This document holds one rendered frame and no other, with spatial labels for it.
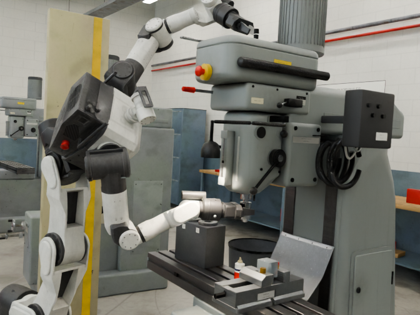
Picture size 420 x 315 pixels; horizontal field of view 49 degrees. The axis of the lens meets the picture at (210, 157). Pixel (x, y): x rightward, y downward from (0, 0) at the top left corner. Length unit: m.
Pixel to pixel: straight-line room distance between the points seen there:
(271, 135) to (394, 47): 4.93
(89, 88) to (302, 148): 0.85
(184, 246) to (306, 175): 0.68
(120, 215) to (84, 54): 1.86
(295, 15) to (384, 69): 4.71
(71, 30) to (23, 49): 7.45
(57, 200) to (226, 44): 0.93
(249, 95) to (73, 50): 1.88
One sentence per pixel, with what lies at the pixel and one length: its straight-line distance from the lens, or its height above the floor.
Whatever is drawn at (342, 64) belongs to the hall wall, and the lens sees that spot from 7.07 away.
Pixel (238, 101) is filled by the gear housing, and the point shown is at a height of 1.66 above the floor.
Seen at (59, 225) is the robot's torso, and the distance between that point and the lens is 2.02.
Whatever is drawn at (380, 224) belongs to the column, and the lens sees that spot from 2.21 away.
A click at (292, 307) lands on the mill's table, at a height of 0.93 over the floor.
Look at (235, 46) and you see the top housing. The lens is 1.66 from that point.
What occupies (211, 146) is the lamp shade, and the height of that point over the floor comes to 1.49.
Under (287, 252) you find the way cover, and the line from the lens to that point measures 2.18.
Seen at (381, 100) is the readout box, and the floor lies 1.69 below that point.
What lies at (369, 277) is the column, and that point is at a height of 0.95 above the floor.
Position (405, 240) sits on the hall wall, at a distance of 6.39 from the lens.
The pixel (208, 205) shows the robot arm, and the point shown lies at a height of 1.26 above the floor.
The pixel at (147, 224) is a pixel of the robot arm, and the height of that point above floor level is 1.18.
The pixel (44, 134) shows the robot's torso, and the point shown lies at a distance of 2.07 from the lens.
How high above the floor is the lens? 1.54
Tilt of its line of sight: 3 degrees down
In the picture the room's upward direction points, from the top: 3 degrees clockwise
